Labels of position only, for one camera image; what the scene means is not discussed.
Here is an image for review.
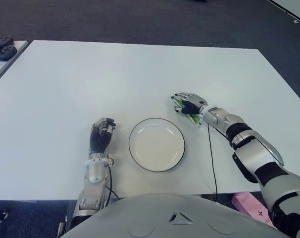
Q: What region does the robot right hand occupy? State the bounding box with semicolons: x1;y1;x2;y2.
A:
170;92;208;117

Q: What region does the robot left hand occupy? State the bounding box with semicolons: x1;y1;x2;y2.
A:
90;118;117;154

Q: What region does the green white toothpaste tube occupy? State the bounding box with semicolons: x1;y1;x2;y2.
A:
171;98;203;128

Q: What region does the white plate black rim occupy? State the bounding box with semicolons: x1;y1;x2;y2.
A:
129;118;186;173

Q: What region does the grey robot torso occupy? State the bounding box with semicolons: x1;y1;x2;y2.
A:
62;193;299;238

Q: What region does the grey side table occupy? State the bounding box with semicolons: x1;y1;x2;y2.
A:
0;41;29;88

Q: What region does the pink cardboard box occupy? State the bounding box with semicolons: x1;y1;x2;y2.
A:
231;192;277;229

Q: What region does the black game controller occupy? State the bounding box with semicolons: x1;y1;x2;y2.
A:
0;46;18;61
0;36;14;49

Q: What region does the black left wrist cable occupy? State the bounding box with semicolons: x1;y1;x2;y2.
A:
103;165;121;207

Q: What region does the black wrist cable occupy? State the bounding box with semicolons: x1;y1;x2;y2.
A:
103;165;121;207
207;122;219;203

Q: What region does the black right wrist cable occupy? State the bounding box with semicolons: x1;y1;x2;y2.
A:
207;122;219;203

